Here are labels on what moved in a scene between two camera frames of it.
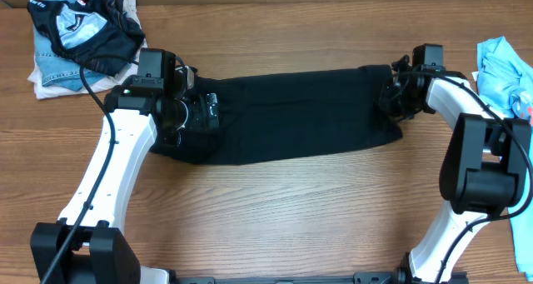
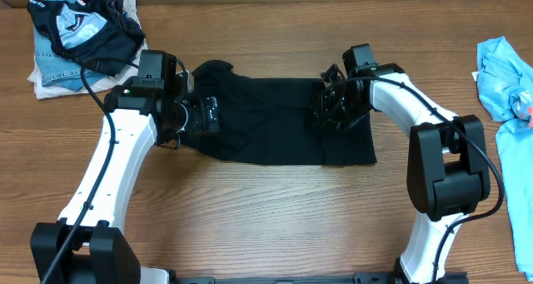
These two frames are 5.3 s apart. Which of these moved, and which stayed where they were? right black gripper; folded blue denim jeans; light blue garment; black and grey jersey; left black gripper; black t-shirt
Moved: right black gripper; black t-shirt
Stayed: black and grey jersey; folded blue denim jeans; left black gripper; light blue garment
